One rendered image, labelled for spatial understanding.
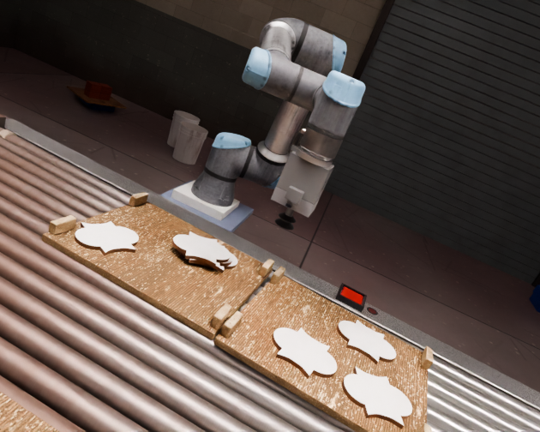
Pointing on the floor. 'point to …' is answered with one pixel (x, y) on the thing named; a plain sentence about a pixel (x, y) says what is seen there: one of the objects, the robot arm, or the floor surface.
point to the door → (461, 129)
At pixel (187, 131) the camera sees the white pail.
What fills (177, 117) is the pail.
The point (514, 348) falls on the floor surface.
